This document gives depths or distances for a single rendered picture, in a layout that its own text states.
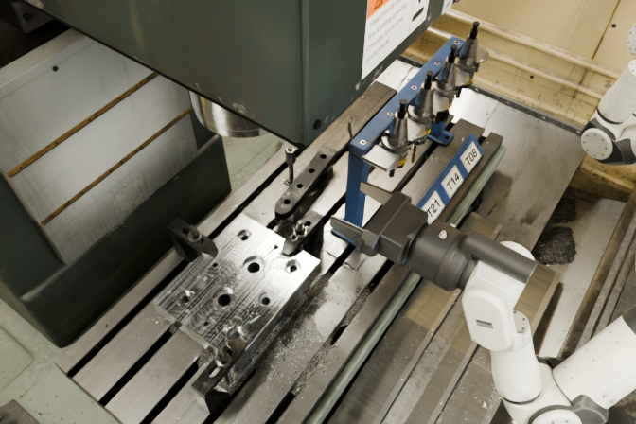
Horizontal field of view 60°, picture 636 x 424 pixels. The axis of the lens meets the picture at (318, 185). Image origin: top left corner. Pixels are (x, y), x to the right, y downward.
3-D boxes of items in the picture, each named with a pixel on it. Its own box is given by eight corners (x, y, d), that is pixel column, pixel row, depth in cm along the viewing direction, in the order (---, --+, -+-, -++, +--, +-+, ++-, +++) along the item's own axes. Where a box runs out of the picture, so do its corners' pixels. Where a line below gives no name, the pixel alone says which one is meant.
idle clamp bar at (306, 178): (338, 166, 155) (338, 150, 150) (288, 232, 140) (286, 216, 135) (322, 160, 156) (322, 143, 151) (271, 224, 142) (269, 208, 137)
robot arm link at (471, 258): (457, 250, 90) (524, 287, 85) (427, 293, 83) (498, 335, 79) (476, 201, 82) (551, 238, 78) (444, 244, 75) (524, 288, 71)
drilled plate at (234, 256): (320, 273, 128) (320, 260, 124) (237, 373, 113) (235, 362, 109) (243, 225, 136) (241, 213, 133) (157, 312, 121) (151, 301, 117)
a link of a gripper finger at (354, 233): (332, 212, 86) (366, 231, 84) (331, 224, 89) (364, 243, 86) (326, 219, 85) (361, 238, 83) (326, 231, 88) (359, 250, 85)
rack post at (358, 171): (375, 237, 139) (386, 155, 117) (362, 251, 136) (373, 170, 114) (342, 218, 143) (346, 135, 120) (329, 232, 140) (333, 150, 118)
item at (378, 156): (403, 160, 114) (404, 157, 114) (390, 175, 112) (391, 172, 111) (375, 145, 117) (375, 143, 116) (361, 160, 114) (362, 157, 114)
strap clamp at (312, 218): (324, 241, 138) (325, 204, 127) (291, 279, 131) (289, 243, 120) (312, 235, 139) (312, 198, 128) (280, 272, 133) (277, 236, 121)
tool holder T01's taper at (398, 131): (391, 129, 118) (395, 105, 113) (411, 135, 117) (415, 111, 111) (383, 142, 115) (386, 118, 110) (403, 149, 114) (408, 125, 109)
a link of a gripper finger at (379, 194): (359, 192, 93) (391, 209, 91) (361, 180, 90) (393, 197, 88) (364, 186, 94) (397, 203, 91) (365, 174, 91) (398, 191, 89)
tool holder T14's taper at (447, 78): (441, 75, 130) (446, 51, 124) (458, 81, 128) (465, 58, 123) (432, 85, 127) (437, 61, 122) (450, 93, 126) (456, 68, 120)
